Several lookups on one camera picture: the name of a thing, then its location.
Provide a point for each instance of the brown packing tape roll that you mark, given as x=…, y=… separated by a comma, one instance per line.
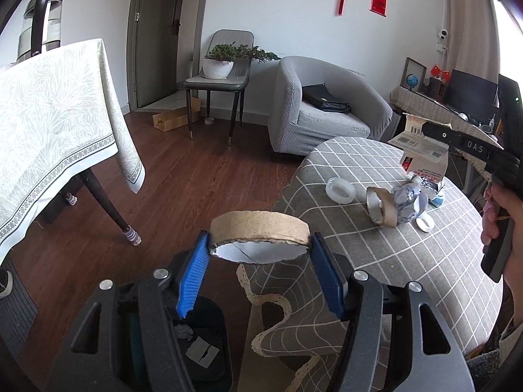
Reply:
x=388, y=212

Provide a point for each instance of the blue packet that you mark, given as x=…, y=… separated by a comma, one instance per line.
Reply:
x=438, y=202

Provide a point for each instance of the white security camera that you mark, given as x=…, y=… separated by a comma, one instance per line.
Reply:
x=441, y=36

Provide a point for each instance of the black and white shoe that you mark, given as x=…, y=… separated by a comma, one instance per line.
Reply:
x=5, y=284

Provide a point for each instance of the white cardboard box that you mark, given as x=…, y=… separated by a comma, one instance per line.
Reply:
x=425, y=159

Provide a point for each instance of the desk with beige lace cloth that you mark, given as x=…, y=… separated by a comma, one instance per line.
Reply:
x=425, y=106

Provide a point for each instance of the black trash bin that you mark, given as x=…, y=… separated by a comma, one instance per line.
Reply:
x=216, y=330

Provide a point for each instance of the small blue globe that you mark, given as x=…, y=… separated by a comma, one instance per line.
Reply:
x=413, y=79

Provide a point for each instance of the cardboard box on floor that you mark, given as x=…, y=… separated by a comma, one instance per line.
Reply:
x=173, y=118

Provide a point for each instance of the small red flags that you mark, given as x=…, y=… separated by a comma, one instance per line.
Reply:
x=440, y=72

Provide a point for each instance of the grey floor mat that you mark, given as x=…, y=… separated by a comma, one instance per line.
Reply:
x=18, y=322

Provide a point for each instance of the black leather bag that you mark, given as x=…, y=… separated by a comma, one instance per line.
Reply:
x=325, y=98

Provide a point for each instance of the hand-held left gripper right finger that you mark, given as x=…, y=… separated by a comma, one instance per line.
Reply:
x=329, y=277

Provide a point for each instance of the person's right hand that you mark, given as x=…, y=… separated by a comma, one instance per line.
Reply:
x=506, y=202

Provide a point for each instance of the white window curtain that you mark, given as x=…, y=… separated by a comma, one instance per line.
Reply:
x=470, y=28

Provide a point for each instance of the clear tape roll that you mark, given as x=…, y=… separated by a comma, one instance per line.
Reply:
x=341, y=196

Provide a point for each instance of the cardboard tape core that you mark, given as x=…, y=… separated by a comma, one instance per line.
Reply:
x=257, y=228

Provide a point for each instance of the grey room door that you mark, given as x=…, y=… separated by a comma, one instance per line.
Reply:
x=155, y=49

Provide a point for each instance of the grey dining chair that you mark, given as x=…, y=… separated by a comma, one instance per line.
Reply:
x=233, y=85

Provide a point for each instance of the dark picture frame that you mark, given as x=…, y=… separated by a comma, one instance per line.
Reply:
x=414, y=65

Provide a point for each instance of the small white round lid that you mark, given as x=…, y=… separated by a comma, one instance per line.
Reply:
x=425, y=224

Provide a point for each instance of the dark brown wooden box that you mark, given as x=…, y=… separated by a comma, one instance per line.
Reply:
x=435, y=89

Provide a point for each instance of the crumpled grey paper scrap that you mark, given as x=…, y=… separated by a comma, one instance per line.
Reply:
x=184, y=332

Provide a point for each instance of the grey fabric armchair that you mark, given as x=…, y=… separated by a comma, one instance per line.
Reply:
x=318, y=126

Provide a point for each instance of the potted plant white pot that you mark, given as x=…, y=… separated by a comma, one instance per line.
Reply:
x=218, y=67

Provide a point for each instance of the person's grey clothing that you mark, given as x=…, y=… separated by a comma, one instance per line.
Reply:
x=494, y=367

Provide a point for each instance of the flat white paper piece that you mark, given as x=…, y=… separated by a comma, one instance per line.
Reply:
x=202, y=351

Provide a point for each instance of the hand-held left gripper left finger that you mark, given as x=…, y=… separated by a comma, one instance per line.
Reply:
x=192, y=277

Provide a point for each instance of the crumpled white paper ball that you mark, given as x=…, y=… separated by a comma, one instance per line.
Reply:
x=410, y=204

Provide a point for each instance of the round table grey checked tablecloth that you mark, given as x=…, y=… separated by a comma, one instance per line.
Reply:
x=347, y=228

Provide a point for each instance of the table with white patterned cloth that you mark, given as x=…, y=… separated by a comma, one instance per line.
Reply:
x=53, y=122

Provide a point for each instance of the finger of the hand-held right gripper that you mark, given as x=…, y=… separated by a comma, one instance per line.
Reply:
x=461, y=141

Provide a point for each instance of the black computer monitor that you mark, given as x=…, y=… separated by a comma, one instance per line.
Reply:
x=470, y=92

